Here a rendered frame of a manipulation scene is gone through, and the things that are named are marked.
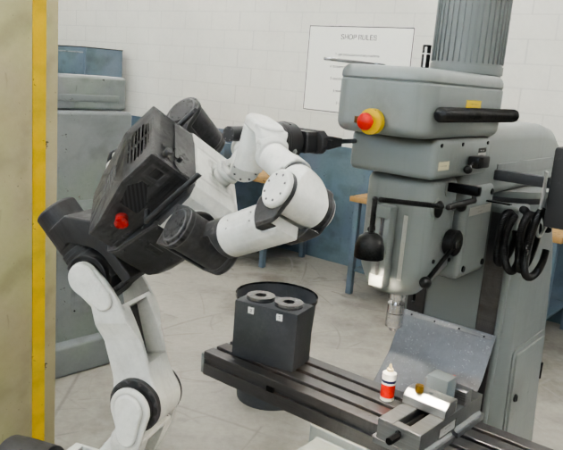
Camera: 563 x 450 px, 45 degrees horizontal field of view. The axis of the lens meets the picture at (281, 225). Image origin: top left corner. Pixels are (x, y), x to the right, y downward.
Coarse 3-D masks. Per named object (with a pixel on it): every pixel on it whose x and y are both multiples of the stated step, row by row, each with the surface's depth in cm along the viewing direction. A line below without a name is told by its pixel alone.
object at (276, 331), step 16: (240, 304) 214; (256, 304) 211; (272, 304) 212; (288, 304) 209; (304, 304) 215; (240, 320) 215; (256, 320) 212; (272, 320) 209; (288, 320) 207; (304, 320) 210; (240, 336) 216; (256, 336) 213; (272, 336) 210; (288, 336) 208; (304, 336) 212; (240, 352) 217; (256, 352) 214; (272, 352) 211; (288, 352) 208; (304, 352) 214; (288, 368) 209
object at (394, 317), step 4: (388, 308) 186; (392, 308) 185; (404, 308) 186; (388, 312) 186; (392, 312) 185; (396, 312) 185; (400, 312) 185; (388, 316) 186; (392, 316) 185; (396, 316) 185; (400, 316) 185; (388, 320) 186; (392, 320) 186; (396, 320) 185; (400, 320) 186; (388, 324) 186; (392, 324) 186; (396, 324) 186; (400, 324) 186; (392, 328) 186; (396, 328) 186; (400, 328) 187
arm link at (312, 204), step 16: (272, 160) 136; (288, 160) 133; (304, 160) 134; (304, 176) 127; (304, 192) 126; (320, 192) 129; (288, 208) 126; (304, 208) 127; (320, 208) 129; (304, 224) 130; (320, 224) 130
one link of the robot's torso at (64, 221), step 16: (48, 208) 175; (64, 208) 176; (80, 208) 180; (48, 224) 175; (64, 224) 173; (80, 224) 171; (64, 240) 173; (80, 240) 172; (96, 240) 170; (64, 256) 176; (112, 256) 169; (128, 272) 169
